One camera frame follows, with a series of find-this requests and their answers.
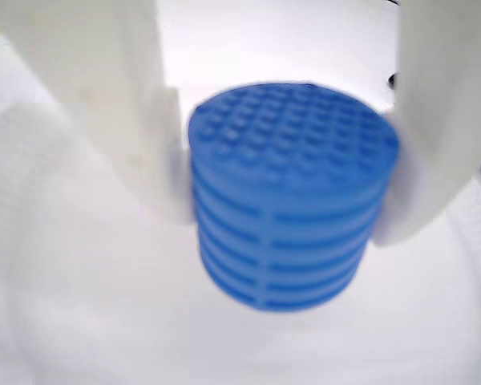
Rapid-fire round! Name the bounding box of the blue ribbed cylinder block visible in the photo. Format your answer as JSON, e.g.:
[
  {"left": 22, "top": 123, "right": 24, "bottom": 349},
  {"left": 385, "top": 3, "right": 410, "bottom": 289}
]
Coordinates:
[{"left": 185, "top": 81, "right": 402, "bottom": 314}]

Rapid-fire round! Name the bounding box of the white dish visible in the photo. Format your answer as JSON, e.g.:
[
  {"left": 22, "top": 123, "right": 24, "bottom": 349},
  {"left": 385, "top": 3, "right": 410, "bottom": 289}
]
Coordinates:
[{"left": 7, "top": 160, "right": 481, "bottom": 385}]

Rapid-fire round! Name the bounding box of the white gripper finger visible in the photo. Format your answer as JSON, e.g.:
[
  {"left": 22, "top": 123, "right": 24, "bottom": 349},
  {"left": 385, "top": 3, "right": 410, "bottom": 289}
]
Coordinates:
[
  {"left": 0, "top": 0, "right": 196, "bottom": 225},
  {"left": 371, "top": 0, "right": 481, "bottom": 246}
]

